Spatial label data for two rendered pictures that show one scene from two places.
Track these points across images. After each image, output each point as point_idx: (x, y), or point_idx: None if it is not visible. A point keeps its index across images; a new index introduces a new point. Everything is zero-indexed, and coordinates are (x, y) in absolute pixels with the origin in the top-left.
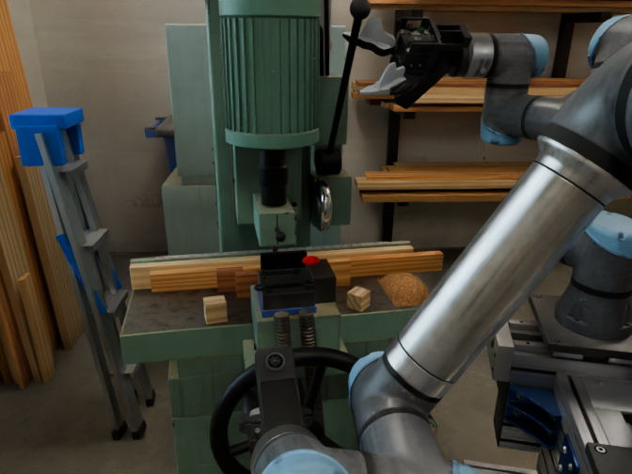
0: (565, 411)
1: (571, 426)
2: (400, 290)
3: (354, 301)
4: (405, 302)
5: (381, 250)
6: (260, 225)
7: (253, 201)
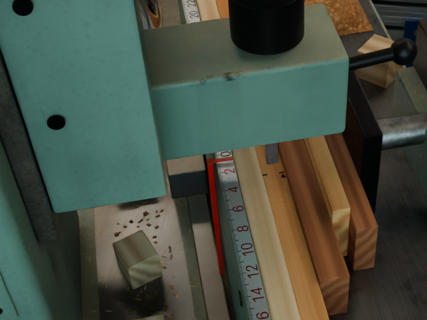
0: (380, 4)
1: (409, 6)
2: (342, 9)
3: (396, 65)
4: (363, 15)
5: (215, 2)
6: (347, 83)
7: (168, 103)
